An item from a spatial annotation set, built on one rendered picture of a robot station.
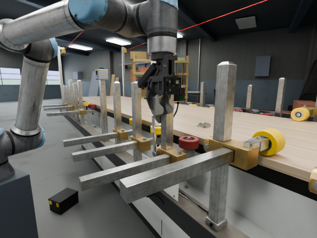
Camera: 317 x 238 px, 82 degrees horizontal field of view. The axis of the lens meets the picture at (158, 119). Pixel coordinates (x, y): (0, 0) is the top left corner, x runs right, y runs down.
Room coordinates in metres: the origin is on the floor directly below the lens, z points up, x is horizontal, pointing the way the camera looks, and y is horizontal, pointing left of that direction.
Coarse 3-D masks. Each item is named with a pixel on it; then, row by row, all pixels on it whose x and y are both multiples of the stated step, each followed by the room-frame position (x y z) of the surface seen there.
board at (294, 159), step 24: (96, 96) 3.30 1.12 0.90; (144, 120) 1.12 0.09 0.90; (192, 120) 1.10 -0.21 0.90; (240, 120) 1.10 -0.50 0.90; (264, 120) 1.10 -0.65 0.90; (288, 120) 1.10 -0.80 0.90; (288, 144) 0.65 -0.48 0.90; (312, 144) 0.65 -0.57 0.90; (288, 168) 0.47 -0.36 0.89; (312, 168) 0.45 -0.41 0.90
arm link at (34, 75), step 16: (32, 48) 0.87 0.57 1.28; (48, 48) 0.93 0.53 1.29; (32, 64) 0.92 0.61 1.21; (48, 64) 0.97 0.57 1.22; (32, 80) 0.94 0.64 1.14; (32, 96) 0.97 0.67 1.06; (32, 112) 1.00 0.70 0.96; (16, 128) 1.01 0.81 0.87; (32, 128) 1.04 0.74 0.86; (16, 144) 0.99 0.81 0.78; (32, 144) 1.07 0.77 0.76
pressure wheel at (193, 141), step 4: (184, 136) 0.73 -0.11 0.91; (188, 136) 0.73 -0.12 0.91; (192, 136) 0.73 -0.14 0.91; (180, 140) 0.69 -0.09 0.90; (184, 140) 0.68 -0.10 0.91; (188, 140) 0.68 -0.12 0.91; (192, 140) 0.68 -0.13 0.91; (196, 140) 0.68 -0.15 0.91; (180, 144) 0.69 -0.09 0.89; (184, 144) 0.67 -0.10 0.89; (188, 144) 0.66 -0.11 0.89; (192, 144) 0.66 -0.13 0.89; (196, 144) 0.67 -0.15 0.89; (184, 148) 0.67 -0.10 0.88; (188, 148) 0.66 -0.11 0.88; (192, 148) 0.66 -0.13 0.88; (196, 148) 0.67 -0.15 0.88
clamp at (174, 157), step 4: (160, 148) 0.69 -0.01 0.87; (160, 152) 0.68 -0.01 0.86; (164, 152) 0.66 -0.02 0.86; (168, 152) 0.65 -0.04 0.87; (172, 152) 0.65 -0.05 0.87; (176, 152) 0.65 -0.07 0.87; (172, 156) 0.62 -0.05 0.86; (176, 156) 0.61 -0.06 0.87; (180, 156) 0.61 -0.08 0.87; (184, 156) 0.62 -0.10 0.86; (172, 160) 0.62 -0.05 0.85; (176, 160) 0.60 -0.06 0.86; (180, 160) 0.61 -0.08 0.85
